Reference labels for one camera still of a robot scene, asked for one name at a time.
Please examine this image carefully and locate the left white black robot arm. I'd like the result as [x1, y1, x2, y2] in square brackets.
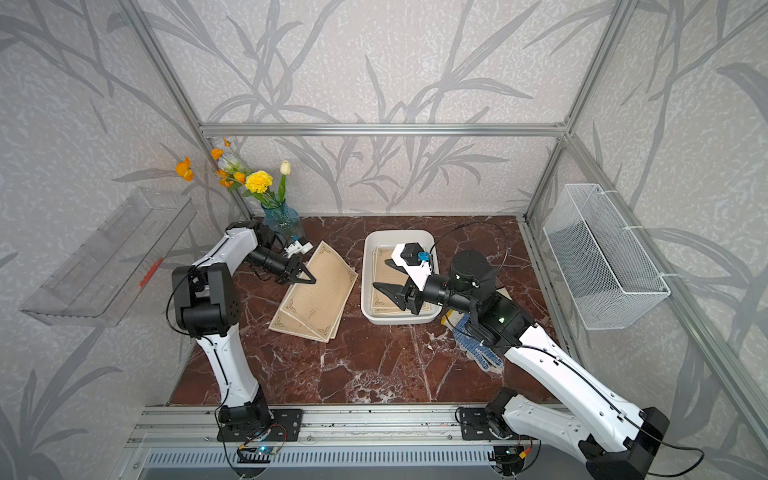
[169, 221, 316, 430]

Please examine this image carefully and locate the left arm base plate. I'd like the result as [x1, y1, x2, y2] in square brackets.
[217, 408, 304, 444]

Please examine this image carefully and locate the blue glass vase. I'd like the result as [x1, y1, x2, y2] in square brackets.
[262, 202, 305, 244]

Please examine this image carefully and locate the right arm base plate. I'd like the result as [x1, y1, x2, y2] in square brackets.
[454, 407, 513, 440]

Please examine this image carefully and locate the blue dotted work glove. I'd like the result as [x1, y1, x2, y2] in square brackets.
[443, 316, 504, 374]

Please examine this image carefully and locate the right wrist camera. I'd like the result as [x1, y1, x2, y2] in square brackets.
[391, 242, 433, 291]

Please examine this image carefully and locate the white wire mesh basket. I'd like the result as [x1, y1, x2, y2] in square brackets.
[544, 183, 670, 331]

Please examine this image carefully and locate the left circuit board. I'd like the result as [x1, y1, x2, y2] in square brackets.
[236, 444, 284, 465]

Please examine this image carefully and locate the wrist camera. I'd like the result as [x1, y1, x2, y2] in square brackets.
[391, 242, 433, 291]
[284, 236, 314, 260]

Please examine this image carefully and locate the red pen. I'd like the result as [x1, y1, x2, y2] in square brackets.
[139, 258, 164, 288]

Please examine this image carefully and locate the yellow orange flower bouquet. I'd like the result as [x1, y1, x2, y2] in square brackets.
[210, 139, 292, 209]

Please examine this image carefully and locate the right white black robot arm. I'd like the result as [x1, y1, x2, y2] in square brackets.
[373, 242, 669, 479]

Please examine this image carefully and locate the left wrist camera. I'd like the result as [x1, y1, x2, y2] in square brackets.
[284, 236, 314, 260]

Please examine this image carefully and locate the white plastic storage box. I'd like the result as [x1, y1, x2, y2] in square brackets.
[360, 230, 440, 326]

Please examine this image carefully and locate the circuit board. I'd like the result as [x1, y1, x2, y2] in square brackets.
[236, 444, 284, 465]
[488, 445, 531, 468]

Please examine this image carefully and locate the clear plastic wall shelf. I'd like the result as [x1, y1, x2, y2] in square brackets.
[20, 187, 197, 327]

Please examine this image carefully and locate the beige stationery sheet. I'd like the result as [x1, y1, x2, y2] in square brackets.
[280, 241, 358, 342]
[269, 299, 344, 343]

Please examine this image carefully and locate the beige stationery paper stack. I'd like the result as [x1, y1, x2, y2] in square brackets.
[370, 246, 413, 319]

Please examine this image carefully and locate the right circuit board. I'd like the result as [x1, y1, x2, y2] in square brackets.
[488, 445, 531, 468]

